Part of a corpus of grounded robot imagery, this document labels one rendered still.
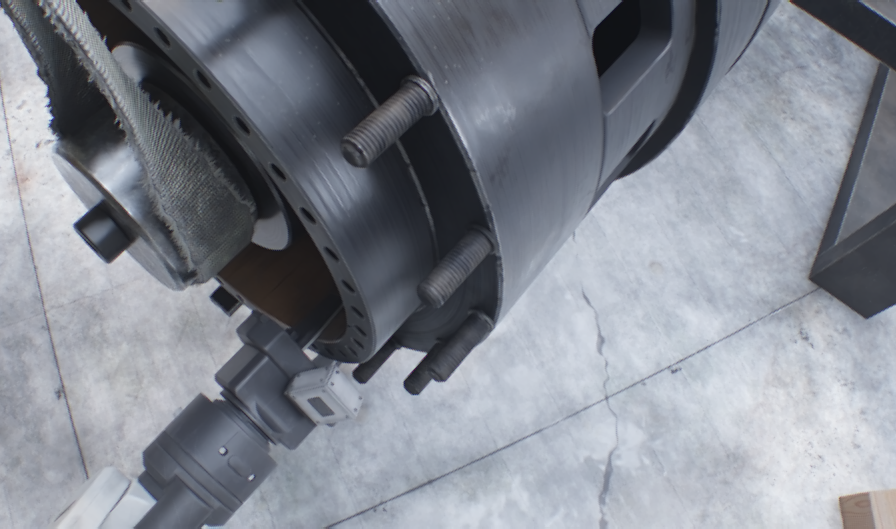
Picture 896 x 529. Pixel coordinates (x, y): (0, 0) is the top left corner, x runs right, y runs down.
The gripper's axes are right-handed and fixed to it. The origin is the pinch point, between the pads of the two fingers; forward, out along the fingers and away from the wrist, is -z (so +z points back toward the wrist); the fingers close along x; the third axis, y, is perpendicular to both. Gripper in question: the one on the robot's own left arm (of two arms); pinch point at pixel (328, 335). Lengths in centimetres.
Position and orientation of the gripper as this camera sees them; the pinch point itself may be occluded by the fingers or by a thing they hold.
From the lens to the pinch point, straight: 59.5
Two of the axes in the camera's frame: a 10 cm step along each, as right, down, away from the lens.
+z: -6.1, 6.7, -4.1
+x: 4.9, 7.3, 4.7
